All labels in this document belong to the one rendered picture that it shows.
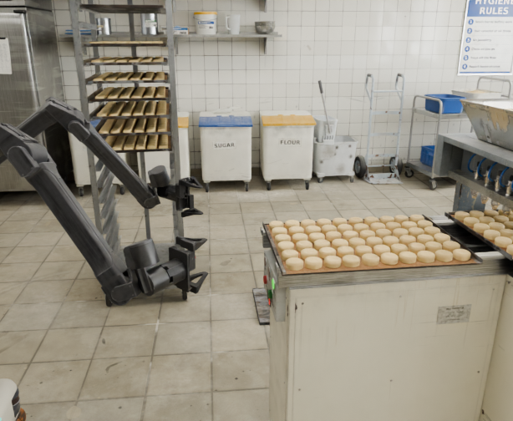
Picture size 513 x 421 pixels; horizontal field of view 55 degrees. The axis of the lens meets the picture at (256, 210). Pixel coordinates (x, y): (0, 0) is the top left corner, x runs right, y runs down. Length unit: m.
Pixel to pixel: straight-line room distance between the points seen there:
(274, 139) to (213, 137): 0.62
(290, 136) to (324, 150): 0.51
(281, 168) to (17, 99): 2.56
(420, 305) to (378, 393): 0.34
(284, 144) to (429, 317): 3.63
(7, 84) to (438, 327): 4.19
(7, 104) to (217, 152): 1.96
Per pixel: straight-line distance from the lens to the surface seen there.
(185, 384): 2.45
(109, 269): 1.17
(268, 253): 1.67
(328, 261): 1.43
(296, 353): 1.57
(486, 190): 1.84
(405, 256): 1.51
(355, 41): 5.78
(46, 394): 2.56
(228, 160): 5.04
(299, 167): 5.15
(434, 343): 1.72
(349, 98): 5.81
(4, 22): 4.93
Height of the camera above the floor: 1.53
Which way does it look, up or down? 19 degrees down
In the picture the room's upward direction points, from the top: straight up
